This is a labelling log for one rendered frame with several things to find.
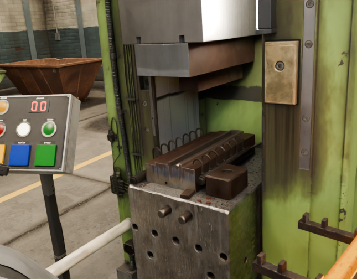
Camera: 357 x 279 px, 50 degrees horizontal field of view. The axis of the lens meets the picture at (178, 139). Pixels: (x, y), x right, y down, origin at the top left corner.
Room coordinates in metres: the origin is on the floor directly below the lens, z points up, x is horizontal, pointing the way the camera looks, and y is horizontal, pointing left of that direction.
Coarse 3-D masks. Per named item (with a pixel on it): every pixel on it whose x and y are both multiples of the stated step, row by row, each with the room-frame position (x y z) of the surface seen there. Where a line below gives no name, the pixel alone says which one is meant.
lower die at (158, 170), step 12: (216, 132) 1.49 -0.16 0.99; (240, 132) 1.44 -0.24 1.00; (192, 144) 1.35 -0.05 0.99; (216, 144) 1.30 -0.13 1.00; (240, 144) 1.33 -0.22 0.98; (252, 144) 1.41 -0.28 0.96; (168, 156) 1.24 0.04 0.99; (180, 156) 1.20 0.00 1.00; (204, 156) 1.21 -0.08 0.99; (228, 156) 1.26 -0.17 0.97; (156, 168) 1.19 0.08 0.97; (168, 168) 1.15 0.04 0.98; (180, 168) 1.13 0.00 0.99; (192, 168) 1.10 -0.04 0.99; (204, 168) 1.14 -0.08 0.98; (156, 180) 1.19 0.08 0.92; (168, 180) 1.16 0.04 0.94; (180, 180) 1.13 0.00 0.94; (192, 180) 1.10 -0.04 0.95
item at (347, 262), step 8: (352, 248) 0.68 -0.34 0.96; (344, 256) 0.65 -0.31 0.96; (352, 256) 0.65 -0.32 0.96; (336, 264) 0.63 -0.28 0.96; (344, 264) 0.63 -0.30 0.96; (352, 264) 0.63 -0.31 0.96; (328, 272) 0.61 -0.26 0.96; (336, 272) 0.60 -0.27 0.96; (344, 272) 0.60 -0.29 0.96; (352, 272) 0.62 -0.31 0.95
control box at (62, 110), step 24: (0, 96) 1.43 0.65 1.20; (24, 96) 1.41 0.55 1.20; (48, 96) 1.39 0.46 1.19; (72, 96) 1.38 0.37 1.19; (0, 120) 1.38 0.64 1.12; (24, 120) 1.36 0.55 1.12; (48, 120) 1.34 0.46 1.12; (72, 120) 1.35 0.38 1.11; (0, 144) 1.34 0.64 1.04; (24, 144) 1.32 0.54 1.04; (48, 144) 1.30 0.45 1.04; (72, 144) 1.33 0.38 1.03; (24, 168) 1.27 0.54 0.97; (48, 168) 1.25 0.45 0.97; (72, 168) 1.30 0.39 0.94
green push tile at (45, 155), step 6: (36, 150) 1.29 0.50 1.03; (42, 150) 1.28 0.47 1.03; (48, 150) 1.28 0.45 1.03; (54, 150) 1.27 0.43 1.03; (36, 156) 1.28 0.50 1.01; (42, 156) 1.27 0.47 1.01; (48, 156) 1.27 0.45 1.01; (54, 156) 1.26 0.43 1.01; (36, 162) 1.27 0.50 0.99; (42, 162) 1.26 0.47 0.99; (48, 162) 1.26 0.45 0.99; (54, 162) 1.26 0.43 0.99
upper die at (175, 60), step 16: (144, 48) 1.19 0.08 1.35; (160, 48) 1.15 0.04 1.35; (176, 48) 1.12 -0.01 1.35; (192, 48) 1.11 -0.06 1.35; (208, 48) 1.18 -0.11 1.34; (224, 48) 1.25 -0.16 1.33; (240, 48) 1.34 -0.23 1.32; (144, 64) 1.19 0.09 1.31; (160, 64) 1.16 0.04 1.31; (176, 64) 1.12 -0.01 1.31; (192, 64) 1.11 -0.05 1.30; (208, 64) 1.17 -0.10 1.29; (224, 64) 1.25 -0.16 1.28; (240, 64) 1.34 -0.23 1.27
